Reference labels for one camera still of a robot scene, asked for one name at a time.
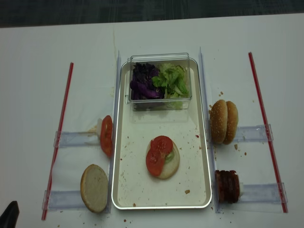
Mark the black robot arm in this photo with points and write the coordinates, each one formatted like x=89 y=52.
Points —
x=10 y=215

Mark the upper tomato slice on bun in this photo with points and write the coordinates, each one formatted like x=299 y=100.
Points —
x=162 y=144

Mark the tomato slice on bun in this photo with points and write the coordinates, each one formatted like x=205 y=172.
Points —
x=162 y=144
x=155 y=161

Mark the green lettuce pile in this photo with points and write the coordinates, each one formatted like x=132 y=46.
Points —
x=172 y=80

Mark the lower tomato slice on bun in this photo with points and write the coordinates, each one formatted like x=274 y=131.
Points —
x=155 y=161

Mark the green lettuce bit on bun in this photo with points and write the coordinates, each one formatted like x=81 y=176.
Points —
x=169 y=157

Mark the upright tomato slice left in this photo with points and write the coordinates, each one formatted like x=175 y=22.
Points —
x=106 y=136

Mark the white spacer behind tomato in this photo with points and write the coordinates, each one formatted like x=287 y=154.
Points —
x=98 y=127

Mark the stack of meat patties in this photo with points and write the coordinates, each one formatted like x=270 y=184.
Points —
x=228 y=186

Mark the white spacer behind patties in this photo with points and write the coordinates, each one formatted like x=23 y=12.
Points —
x=241 y=189

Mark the purple cabbage leaves pile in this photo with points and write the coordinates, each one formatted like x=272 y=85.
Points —
x=141 y=83

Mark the clear plastic salad container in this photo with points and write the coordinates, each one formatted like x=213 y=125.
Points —
x=180 y=103

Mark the bottom bun on tray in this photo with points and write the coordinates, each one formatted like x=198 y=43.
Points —
x=170 y=168

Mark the sesame bun front right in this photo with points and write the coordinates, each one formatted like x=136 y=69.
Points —
x=218 y=121

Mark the sesame bun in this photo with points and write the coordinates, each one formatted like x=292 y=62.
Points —
x=218 y=121
x=232 y=122

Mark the cream rectangular tray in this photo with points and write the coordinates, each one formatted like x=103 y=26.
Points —
x=133 y=187

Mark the sesame bun rear right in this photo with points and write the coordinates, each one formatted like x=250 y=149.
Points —
x=232 y=122

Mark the clear holder upper left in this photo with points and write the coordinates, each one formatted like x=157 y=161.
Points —
x=75 y=139

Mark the clear holder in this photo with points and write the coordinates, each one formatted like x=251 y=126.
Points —
x=261 y=193
x=258 y=133
x=61 y=200
x=75 y=139

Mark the upright bun half left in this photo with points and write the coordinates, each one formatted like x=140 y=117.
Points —
x=94 y=188

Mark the clear holder upper right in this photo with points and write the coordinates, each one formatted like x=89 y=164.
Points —
x=258 y=133

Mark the right red strip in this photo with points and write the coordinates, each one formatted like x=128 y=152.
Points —
x=270 y=144

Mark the red strip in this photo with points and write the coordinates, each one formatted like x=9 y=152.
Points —
x=49 y=185
x=270 y=144

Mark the clear holder lower left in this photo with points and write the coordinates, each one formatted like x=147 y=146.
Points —
x=61 y=200

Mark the clear holder lower right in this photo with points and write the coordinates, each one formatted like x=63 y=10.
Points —
x=261 y=193

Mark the left red strip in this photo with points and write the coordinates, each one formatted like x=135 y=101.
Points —
x=49 y=185

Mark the left clear vertical rail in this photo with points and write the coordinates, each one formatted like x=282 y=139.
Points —
x=114 y=133

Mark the clear vertical rail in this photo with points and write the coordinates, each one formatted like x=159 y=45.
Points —
x=114 y=133
x=210 y=148

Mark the right clear vertical rail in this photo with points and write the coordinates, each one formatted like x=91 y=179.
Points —
x=210 y=148

